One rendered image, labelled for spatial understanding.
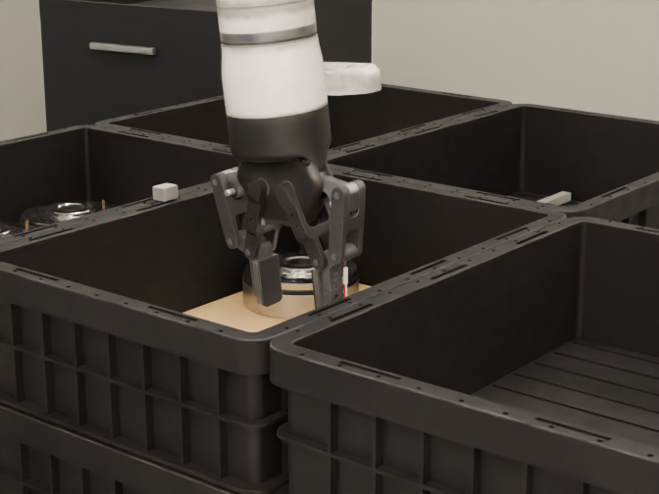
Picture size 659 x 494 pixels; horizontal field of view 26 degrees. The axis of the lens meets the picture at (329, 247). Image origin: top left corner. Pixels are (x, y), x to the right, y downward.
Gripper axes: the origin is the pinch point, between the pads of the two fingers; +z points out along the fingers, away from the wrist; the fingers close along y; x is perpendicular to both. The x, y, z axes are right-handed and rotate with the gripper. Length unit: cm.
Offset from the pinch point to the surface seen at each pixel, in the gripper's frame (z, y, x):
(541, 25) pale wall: 31, -182, 313
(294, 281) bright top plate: 3.7, -10.1, 10.2
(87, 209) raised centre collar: 0.9, -40.8, 13.1
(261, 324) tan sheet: 6.6, -11.1, 6.6
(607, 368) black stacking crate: 9.6, 16.1, 17.4
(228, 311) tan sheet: 6.3, -15.7, 7.3
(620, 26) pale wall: 32, -156, 317
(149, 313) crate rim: -3.7, 2.0, -16.2
